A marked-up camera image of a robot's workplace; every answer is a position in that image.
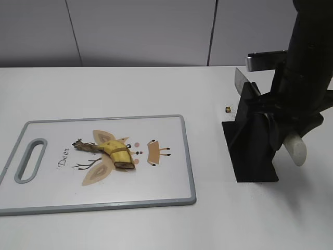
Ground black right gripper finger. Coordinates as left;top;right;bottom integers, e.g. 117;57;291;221
266;113;286;152

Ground small brass nut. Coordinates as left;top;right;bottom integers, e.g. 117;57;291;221
225;106;232;113

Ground white grey cutting board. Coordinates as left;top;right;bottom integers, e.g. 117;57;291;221
1;115;196;216

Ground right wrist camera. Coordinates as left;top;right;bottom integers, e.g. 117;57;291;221
246;50;287;72

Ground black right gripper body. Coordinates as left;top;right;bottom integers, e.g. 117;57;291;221
256;60;332;136

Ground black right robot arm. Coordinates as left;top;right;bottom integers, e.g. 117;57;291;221
255;1;332;151

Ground black knife stand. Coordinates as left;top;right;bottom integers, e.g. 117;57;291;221
222;82;278;182

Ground yellow banana piece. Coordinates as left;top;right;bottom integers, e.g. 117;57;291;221
72;139;135;169

